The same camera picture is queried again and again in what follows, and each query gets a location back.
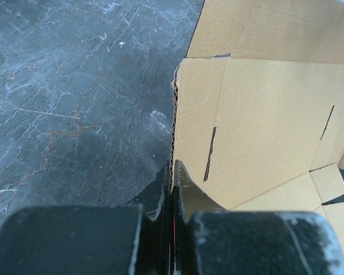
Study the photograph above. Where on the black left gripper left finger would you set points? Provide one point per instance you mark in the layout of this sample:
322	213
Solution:
125	239

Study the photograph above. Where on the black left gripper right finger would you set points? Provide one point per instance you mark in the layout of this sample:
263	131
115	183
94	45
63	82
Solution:
211	240

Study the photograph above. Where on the brown cardboard box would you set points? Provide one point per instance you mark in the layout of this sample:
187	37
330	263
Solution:
259	123

